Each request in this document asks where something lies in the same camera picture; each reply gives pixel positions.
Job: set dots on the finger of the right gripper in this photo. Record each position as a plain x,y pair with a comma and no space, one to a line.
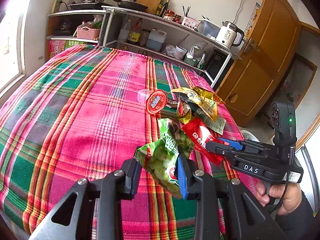
214,147
230,144

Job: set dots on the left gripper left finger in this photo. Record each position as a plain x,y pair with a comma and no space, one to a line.
132,176

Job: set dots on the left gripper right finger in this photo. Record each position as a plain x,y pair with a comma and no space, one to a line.
185,175

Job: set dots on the red snack wrapper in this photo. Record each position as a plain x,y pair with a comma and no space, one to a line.
198,132

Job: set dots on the green snack wrapper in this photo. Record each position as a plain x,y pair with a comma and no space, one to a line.
159,158

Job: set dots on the yellow gold snack bag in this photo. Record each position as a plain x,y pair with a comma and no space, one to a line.
203,104

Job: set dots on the clear cup red lid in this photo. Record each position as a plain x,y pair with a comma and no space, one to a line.
154,101

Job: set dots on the white trash bin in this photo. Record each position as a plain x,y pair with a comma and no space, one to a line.
249,136

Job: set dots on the white kitchen shelf unit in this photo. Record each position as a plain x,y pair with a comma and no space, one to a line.
113,17

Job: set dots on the person's right hand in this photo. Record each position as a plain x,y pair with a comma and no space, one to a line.
291,200

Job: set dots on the small red yellow wrapper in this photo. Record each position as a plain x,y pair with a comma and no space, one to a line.
183,113

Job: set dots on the wooden door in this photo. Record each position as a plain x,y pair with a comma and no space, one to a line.
263,61

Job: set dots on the brown chocolate wrapper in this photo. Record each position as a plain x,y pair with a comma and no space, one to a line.
172,103

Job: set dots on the plaid pink tablecloth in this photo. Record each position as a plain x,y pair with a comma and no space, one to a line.
78,116

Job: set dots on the white electric kettle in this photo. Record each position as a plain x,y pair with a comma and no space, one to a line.
228,33

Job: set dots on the clear plastic container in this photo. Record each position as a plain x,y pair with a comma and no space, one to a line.
208,29

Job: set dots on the white oil jug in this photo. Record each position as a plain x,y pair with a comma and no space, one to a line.
156,39

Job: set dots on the pink utensil holder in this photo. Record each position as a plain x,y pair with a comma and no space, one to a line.
190,23

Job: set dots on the soy sauce bottle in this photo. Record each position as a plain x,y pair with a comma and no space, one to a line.
135,32

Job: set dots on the pink woven basket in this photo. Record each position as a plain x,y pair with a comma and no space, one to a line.
87,33

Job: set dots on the black frying pan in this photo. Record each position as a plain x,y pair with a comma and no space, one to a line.
131,5

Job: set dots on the black induction cooker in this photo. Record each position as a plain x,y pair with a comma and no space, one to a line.
87,6

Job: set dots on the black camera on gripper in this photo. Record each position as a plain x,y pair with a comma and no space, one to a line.
283,115

